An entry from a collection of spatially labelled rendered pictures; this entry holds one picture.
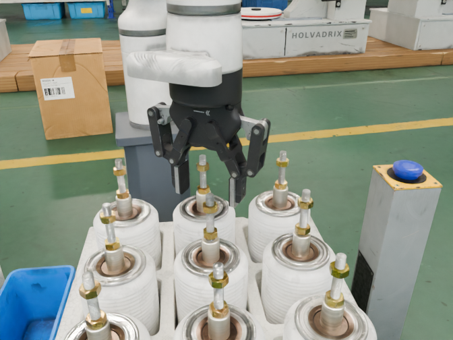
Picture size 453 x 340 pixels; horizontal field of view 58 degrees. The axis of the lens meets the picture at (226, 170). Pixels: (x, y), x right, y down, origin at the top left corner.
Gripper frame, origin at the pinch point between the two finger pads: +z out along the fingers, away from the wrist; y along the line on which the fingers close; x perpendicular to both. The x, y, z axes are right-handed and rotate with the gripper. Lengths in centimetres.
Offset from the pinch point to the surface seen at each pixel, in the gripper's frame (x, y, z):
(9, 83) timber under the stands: -97, 160, 31
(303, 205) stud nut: -5.3, -10.1, 2.8
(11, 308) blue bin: 6.8, 33.6, 27.6
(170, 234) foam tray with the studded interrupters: -10.2, 12.8, 17.5
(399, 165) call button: -20.9, -19.7, 2.5
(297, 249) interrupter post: -5.0, -10.0, 9.3
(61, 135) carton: -64, 94, 34
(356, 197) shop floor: -67, -11, 36
